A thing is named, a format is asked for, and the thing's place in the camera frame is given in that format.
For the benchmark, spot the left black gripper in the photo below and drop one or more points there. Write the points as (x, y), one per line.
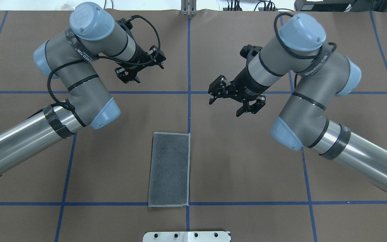
(139, 60)

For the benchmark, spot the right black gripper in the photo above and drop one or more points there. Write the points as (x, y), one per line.
(245, 88)

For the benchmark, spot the pink and grey towel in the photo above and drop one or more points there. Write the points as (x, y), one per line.
(169, 172)

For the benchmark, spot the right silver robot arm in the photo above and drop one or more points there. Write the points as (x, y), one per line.
(300, 45)

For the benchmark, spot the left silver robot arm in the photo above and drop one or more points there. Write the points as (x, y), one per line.
(80, 97)

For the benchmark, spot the aluminium frame post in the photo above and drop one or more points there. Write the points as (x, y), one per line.
(188, 7)

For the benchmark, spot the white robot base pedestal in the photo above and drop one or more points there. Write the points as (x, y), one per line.
(188, 236)

